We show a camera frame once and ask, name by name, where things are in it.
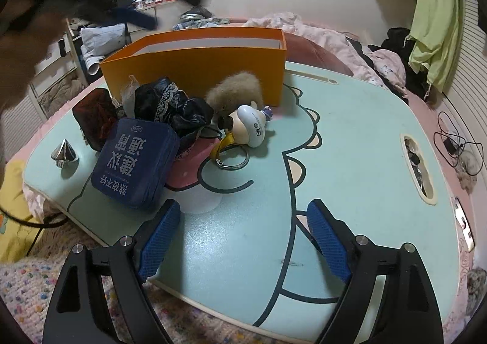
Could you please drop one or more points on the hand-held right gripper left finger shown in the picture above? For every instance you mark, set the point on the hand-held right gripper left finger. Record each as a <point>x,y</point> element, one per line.
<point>159,241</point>

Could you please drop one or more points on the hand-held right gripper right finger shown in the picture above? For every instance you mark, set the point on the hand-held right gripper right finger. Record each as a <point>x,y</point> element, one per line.
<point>329,241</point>

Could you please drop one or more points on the clear plastic wrapper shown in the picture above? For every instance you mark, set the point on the clear plastic wrapper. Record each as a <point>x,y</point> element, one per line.
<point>128,97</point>

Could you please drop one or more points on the blue zip pouch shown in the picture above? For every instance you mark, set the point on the blue zip pouch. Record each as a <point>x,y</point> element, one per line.
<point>133,161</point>

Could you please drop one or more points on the orange cardboard box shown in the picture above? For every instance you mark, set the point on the orange cardboard box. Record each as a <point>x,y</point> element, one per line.
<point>247,74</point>

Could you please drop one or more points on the dark red pouch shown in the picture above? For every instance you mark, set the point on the dark red pouch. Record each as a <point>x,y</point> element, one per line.
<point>93,116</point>

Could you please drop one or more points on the dark satin lace cloth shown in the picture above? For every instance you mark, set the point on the dark satin lace cloth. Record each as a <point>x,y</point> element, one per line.
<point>182,112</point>

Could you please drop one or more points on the beige fur pompom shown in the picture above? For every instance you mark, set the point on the beige fur pompom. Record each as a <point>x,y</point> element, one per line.
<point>236,91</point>

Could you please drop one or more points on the silver cone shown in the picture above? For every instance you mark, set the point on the silver cone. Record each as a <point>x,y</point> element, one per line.
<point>64,152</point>

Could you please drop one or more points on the cartoon printed desktop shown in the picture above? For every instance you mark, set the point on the cartoon printed desktop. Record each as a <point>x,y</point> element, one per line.
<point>361,119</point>

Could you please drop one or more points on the person's left hand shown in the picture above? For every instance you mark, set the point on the person's left hand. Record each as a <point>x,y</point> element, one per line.
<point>23,47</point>

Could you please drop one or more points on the blue grey clothes pile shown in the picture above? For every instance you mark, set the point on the blue grey clothes pile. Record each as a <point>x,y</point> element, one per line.
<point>198,17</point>

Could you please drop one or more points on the pale blue pillow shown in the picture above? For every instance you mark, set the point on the pale blue pillow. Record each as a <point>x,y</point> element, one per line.
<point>102,40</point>

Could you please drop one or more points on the white drawer unit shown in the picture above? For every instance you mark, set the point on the white drawer unit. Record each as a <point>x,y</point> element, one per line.
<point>57,66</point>

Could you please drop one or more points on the crumpled foil wrappers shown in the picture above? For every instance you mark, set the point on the crumpled foil wrappers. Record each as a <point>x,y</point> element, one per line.
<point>416,165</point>

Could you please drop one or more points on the pink floral quilt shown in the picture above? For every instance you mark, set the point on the pink floral quilt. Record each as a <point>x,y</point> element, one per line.
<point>304,28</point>

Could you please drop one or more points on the smartphone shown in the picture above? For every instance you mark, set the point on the smartphone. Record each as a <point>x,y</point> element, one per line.
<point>464,222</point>

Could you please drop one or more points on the speckled fluffy blanket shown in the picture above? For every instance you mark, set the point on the speckled fluffy blanket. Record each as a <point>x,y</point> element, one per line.
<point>23,290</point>

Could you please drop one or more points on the maroon pillow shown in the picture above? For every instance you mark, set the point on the maroon pillow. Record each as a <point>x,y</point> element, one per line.
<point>315,55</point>

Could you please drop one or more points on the yellow cartoon pillow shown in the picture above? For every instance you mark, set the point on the yellow cartoon pillow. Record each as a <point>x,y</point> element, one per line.
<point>13,214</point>

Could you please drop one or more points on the beige fluffy cloth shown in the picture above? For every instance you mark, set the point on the beige fluffy cloth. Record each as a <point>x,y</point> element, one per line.
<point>468,173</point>

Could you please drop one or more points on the black clothes pile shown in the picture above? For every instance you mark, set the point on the black clothes pile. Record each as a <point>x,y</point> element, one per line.
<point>397,38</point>

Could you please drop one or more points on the white slatted door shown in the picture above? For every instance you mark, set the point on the white slatted door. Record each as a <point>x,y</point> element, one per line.
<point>471,62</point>

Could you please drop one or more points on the green hanging garment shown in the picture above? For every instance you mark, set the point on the green hanging garment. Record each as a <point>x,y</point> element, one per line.
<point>433,17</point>

